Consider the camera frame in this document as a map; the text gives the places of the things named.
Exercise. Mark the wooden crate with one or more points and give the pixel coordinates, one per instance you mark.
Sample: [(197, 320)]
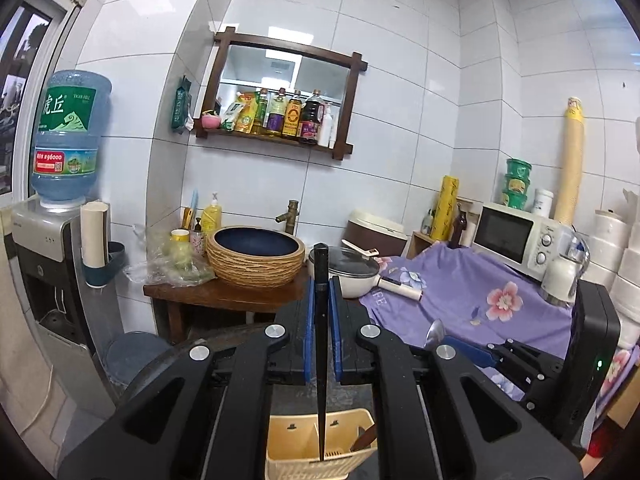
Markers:
[(417, 245)]

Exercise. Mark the brown rice cooker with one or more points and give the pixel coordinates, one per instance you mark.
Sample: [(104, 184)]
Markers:
[(375, 230)]

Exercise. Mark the cream plastic utensil holder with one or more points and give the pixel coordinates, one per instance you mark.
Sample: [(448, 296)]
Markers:
[(295, 440)]

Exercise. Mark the wooden basin stand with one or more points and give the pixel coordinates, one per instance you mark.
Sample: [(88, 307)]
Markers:
[(225, 297)]

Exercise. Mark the cream pan with lid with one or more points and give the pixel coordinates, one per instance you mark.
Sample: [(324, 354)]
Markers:
[(357, 275)]

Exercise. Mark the white rice paddle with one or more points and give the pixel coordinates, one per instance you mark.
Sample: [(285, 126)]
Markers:
[(360, 249)]

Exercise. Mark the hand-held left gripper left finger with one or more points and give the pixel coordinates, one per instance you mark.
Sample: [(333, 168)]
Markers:
[(309, 335)]

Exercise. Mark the yellow dish soap bottle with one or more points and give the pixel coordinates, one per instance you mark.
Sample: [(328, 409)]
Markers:
[(211, 220)]

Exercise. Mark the purple floral cloth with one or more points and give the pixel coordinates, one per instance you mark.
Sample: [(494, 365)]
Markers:
[(450, 280)]

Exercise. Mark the yellow roll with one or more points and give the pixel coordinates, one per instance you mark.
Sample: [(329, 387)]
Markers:
[(445, 210)]

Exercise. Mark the blue water bottle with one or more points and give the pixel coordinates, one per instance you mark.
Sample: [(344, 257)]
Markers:
[(70, 135)]

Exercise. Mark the stack of toilet paper rolls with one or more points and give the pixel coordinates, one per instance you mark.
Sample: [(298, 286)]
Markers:
[(615, 250)]

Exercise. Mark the yellow seasoning pouch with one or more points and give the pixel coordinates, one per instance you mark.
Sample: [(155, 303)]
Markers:
[(247, 117)]

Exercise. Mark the green instant noodle bowl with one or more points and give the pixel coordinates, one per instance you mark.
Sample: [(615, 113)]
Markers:
[(519, 167), (517, 184), (515, 200)]

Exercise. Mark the woven blue basin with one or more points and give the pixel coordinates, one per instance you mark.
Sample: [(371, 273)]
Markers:
[(255, 265)]

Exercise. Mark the pink bowl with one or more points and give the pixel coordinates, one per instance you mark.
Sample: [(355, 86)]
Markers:
[(211, 121)]

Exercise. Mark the yellow label bottle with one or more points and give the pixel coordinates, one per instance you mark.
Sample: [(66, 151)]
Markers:
[(292, 120)]

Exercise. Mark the white microwave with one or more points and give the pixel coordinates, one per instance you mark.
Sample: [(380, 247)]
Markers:
[(505, 235)]

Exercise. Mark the wooden framed mirror shelf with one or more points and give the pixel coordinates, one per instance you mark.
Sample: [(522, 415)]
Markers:
[(250, 136)]

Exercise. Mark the green hanging packet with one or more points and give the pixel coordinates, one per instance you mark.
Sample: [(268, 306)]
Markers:
[(181, 105)]

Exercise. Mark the tall stack of paper cups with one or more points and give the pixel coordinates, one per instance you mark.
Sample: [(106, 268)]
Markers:
[(570, 160)]

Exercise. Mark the clear plastic bag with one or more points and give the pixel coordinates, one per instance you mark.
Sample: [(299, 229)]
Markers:
[(165, 270)]

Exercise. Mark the paper cup holder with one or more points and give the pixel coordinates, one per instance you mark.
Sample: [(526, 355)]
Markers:
[(95, 230)]

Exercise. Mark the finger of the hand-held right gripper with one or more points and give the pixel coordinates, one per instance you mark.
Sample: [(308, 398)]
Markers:
[(470, 351), (520, 385)]

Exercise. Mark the purple label bottle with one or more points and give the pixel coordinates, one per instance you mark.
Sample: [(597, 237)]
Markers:
[(276, 117)]

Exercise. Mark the window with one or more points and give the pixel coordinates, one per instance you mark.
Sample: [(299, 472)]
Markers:
[(25, 70)]

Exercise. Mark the metal spoon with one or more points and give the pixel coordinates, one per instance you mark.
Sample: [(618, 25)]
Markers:
[(435, 332)]

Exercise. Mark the dark soy sauce bottle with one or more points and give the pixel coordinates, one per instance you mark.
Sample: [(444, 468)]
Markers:
[(311, 120)]

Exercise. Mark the white jar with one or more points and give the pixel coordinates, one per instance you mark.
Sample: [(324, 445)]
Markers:
[(543, 204)]

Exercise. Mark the yellow cup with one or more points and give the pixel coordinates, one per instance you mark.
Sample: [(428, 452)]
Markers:
[(180, 241)]

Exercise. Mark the bamboo style faucet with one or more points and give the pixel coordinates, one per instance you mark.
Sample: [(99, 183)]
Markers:
[(289, 217)]

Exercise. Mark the brown glass bottle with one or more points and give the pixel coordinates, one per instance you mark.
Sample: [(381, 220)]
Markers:
[(457, 230)]

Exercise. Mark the green cap oil bottle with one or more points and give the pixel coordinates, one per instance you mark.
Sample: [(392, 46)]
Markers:
[(261, 110)]

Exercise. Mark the cardboard box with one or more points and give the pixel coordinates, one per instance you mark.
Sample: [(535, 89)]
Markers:
[(625, 405)]

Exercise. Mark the floral soap dispenser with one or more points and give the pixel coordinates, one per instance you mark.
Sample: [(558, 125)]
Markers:
[(198, 242)]

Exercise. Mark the grey trash can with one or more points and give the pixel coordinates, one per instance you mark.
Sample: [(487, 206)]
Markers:
[(135, 360)]

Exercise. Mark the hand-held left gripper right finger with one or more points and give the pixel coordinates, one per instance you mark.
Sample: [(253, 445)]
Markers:
[(336, 335)]

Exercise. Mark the white bottle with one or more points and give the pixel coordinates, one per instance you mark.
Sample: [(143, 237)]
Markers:
[(326, 127)]

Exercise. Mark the green seasoning pouch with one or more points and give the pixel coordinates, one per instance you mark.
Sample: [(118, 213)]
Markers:
[(231, 115)]

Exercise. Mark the grey water dispenser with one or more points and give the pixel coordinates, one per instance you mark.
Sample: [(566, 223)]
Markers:
[(50, 270)]

